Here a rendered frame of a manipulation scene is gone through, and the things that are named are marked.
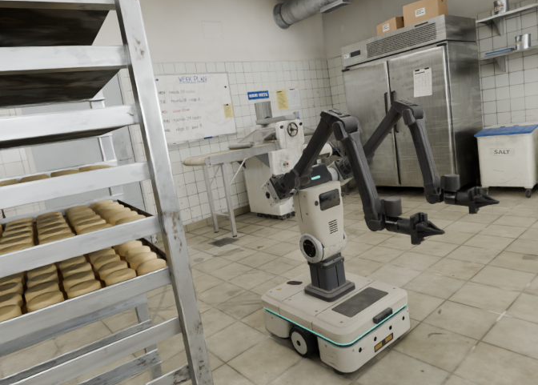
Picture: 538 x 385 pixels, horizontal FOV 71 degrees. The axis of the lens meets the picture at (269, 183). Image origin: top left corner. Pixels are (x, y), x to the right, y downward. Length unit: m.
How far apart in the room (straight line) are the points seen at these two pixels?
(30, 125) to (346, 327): 1.52
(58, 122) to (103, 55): 0.12
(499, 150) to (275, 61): 3.23
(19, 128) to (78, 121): 0.07
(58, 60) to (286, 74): 5.52
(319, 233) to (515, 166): 3.22
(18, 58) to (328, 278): 1.69
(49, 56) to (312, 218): 1.47
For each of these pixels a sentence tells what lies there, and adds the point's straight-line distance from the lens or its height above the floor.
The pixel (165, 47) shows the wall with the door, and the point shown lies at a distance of 5.00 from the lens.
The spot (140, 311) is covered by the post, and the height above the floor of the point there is 0.74.
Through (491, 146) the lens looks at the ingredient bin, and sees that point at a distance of 4.81.
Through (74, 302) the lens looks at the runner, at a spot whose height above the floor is 0.97.
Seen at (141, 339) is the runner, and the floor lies 0.87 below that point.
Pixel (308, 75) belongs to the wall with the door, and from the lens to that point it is 6.40.
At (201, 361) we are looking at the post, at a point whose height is 0.81.
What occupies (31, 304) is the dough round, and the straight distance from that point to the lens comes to 0.70.
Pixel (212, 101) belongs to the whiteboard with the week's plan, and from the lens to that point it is 5.14.
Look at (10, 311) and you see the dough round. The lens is 0.70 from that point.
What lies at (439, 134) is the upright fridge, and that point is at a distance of 4.73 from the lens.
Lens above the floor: 1.18
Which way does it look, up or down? 9 degrees down
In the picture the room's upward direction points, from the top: 9 degrees counter-clockwise
